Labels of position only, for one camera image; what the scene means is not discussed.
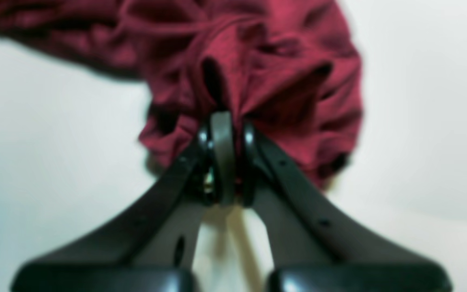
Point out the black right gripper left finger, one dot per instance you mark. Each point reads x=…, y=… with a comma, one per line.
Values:
x=149, y=247

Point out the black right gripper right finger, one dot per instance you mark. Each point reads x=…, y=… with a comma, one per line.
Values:
x=315, y=246

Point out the dark red t-shirt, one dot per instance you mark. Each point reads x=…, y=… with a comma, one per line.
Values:
x=289, y=66

